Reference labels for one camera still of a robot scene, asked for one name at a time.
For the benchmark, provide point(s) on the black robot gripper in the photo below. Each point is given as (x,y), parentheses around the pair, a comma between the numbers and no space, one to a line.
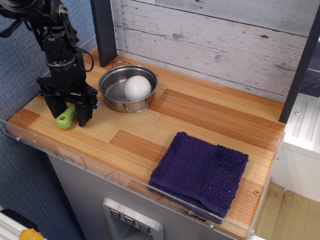
(67,83)

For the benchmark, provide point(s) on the green handled grey spatula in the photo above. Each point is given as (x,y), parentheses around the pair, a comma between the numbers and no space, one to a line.
(64,120)

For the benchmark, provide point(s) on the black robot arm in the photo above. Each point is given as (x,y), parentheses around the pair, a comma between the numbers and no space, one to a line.
(49,21)

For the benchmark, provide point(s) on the purple folded towel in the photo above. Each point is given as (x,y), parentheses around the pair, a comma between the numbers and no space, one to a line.
(200,173)

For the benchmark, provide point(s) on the small stainless steel pot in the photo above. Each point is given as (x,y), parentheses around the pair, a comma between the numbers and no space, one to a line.
(111,86)

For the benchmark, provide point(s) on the white ball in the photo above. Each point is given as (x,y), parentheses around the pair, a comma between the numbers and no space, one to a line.
(137,88)

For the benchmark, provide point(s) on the grey toy fridge cabinet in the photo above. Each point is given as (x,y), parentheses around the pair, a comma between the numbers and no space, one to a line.
(87,182)

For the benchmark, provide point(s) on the silver dispenser button panel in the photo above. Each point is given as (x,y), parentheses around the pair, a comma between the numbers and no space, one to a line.
(126,223)

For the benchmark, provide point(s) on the white toy sink unit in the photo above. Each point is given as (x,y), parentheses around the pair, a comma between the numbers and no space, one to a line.
(297,164)

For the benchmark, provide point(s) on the clear acrylic guard rail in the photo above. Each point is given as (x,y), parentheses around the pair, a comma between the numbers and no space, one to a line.
(111,159)

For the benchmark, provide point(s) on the dark right upright post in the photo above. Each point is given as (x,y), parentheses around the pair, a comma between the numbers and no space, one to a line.
(304,62)

